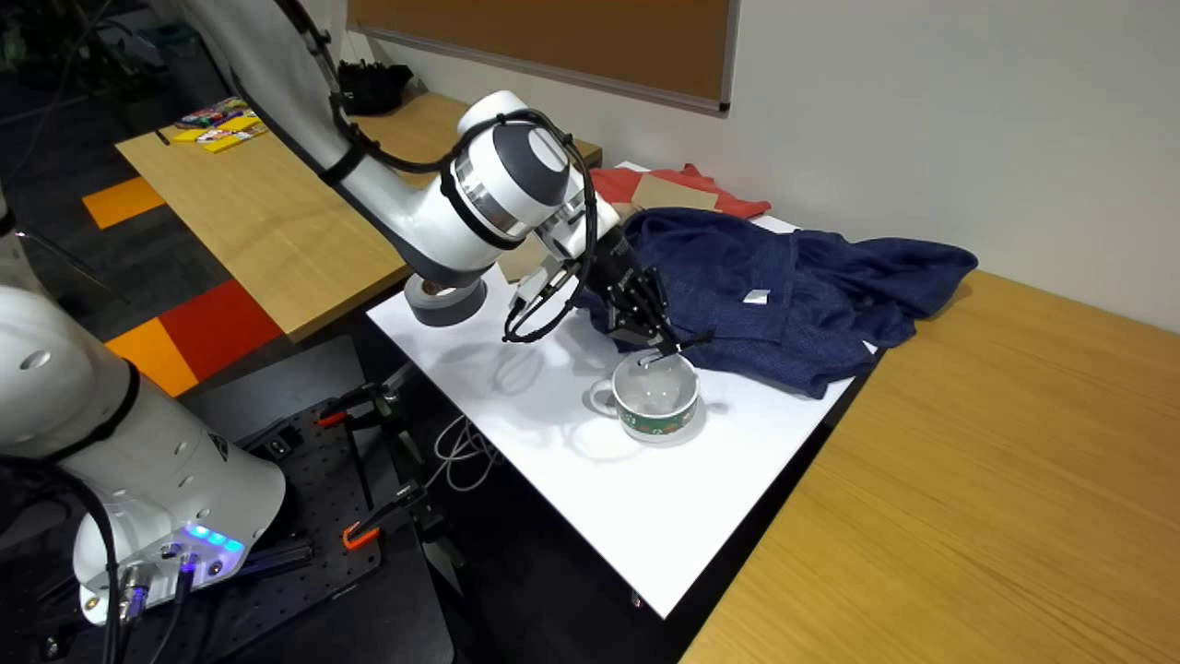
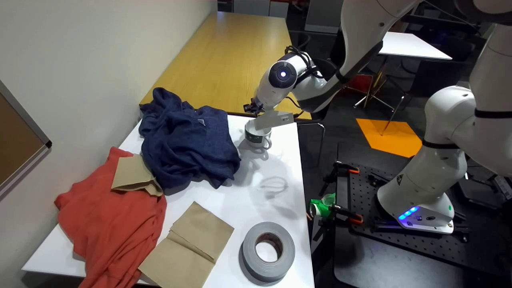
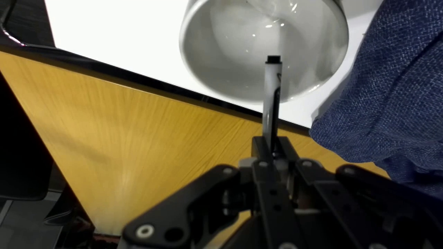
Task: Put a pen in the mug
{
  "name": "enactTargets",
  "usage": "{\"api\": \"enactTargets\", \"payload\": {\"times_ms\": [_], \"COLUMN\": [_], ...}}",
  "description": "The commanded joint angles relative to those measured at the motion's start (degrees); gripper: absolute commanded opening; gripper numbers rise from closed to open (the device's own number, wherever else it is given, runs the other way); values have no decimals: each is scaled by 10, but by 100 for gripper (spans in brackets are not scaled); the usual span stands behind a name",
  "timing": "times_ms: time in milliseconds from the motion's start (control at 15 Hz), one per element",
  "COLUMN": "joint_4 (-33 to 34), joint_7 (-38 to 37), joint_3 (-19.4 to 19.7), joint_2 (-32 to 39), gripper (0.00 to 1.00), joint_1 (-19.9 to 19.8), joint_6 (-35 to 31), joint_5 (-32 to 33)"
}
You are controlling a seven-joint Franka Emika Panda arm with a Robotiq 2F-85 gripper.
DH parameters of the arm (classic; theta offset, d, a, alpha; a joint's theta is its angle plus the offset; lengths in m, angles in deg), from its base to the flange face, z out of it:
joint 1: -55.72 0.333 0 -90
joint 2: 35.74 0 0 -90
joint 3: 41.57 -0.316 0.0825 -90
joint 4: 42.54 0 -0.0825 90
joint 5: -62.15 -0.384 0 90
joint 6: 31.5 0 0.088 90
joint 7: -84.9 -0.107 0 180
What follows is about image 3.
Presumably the blue woven cloth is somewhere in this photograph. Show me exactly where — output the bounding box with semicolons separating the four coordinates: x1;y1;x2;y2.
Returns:
309;0;443;200

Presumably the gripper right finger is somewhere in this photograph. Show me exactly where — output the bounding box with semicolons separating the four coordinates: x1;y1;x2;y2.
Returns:
276;136;443;249

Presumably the grey pen with black cap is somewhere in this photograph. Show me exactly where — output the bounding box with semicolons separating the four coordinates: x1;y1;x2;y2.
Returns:
262;55;283;157

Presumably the white ceramic mug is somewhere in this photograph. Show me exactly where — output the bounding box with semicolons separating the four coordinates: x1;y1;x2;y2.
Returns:
179;0;350;104

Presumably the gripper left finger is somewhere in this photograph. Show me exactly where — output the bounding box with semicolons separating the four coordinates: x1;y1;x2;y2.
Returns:
119;136;306;249

